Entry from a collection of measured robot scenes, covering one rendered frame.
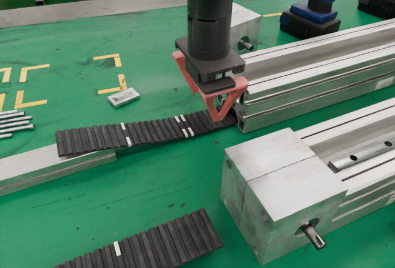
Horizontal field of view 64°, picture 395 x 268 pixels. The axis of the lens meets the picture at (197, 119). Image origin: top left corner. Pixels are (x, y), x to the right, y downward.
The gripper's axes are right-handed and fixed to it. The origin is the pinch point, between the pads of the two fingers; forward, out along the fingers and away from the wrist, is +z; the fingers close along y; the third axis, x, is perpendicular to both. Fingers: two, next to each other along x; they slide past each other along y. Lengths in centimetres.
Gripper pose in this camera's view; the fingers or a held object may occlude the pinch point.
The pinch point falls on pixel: (207, 101)
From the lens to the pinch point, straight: 50.1
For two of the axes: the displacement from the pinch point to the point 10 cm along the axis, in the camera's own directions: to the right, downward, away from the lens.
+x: -9.1, 2.7, -3.0
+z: 0.0, 7.5, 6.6
